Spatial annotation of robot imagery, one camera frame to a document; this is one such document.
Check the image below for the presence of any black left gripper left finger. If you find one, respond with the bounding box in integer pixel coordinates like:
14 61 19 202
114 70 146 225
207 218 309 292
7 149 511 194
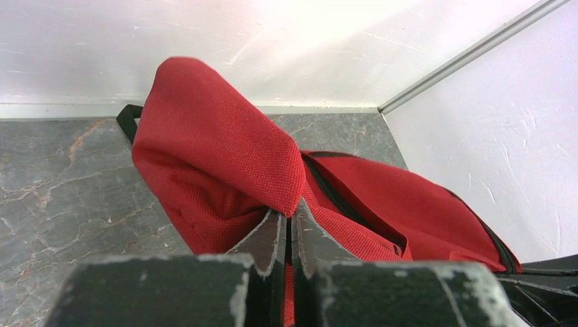
226 209 287 326

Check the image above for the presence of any red backpack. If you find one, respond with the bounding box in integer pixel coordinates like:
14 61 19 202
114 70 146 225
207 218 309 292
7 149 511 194
117 57 521 326

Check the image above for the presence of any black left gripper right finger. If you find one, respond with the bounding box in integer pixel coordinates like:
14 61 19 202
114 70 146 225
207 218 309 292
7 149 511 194
291 198 360 326

